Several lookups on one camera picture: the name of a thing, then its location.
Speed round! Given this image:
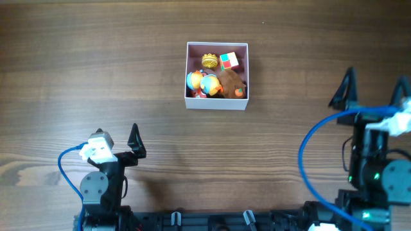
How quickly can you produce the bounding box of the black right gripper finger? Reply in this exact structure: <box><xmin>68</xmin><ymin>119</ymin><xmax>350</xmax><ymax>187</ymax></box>
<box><xmin>389</xmin><ymin>76</ymin><xmax>410</xmax><ymax>106</ymax></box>
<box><xmin>328</xmin><ymin>67</ymin><xmax>358</xmax><ymax>110</ymax></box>

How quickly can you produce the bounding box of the red toy car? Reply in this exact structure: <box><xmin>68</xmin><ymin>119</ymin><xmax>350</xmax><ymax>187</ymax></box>
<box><xmin>190</xmin><ymin>88</ymin><xmax>207</xmax><ymax>98</ymax></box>

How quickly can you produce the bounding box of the yellow duck toy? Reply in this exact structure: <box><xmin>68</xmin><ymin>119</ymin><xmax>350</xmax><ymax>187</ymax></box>
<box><xmin>186</xmin><ymin>70</ymin><xmax>222</xmax><ymax>97</ymax></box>

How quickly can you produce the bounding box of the yellow round toy cap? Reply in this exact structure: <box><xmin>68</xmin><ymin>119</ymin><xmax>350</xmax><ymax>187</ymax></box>
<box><xmin>202</xmin><ymin>53</ymin><xmax>218</xmax><ymax>69</ymax></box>

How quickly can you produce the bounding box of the brown plush toy with carrot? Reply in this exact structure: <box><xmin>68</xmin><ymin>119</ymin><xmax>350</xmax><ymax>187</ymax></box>
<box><xmin>217</xmin><ymin>69</ymin><xmax>247</xmax><ymax>99</ymax></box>

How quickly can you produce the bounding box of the colourful puzzle cube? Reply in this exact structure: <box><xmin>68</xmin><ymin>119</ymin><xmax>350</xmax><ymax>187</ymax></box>
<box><xmin>220</xmin><ymin>52</ymin><xmax>239</xmax><ymax>70</ymax></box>

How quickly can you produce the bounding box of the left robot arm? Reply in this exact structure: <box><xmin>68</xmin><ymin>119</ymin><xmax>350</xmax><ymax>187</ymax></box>
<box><xmin>78</xmin><ymin>123</ymin><xmax>146</xmax><ymax>230</ymax></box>

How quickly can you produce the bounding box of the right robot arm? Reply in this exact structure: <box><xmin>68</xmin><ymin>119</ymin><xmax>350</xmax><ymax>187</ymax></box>
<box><xmin>297</xmin><ymin>67</ymin><xmax>410</xmax><ymax>230</ymax></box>

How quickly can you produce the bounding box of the white cardboard box pink inside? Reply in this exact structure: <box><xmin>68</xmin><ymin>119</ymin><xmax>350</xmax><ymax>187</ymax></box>
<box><xmin>184</xmin><ymin>42</ymin><xmax>249</xmax><ymax>110</ymax></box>

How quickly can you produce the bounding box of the blue right cable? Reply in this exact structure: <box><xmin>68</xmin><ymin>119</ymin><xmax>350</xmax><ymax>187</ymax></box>
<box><xmin>297</xmin><ymin>106</ymin><xmax>401</xmax><ymax>231</ymax></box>

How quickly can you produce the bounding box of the blue cable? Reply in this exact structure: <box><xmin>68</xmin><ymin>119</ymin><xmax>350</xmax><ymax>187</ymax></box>
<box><xmin>297</xmin><ymin>106</ymin><xmax>401</xmax><ymax>231</ymax></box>
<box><xmin>57</xmin><ymin>142</ymin><xmax>89</xmax><ymax>231</ymax></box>

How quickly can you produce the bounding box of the blue left cable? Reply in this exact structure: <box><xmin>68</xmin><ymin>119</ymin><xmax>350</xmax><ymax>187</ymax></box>
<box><xmin>57</xmin><ymin>142</ymin><xmax>89</xmax><ymax>231</ymax></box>

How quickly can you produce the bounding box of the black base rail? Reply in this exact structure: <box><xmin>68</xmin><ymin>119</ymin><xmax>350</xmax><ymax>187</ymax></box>
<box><xmin>73</xmin><ymin>210</ymin><xmax>322</xmax><ymax>231</ymax></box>

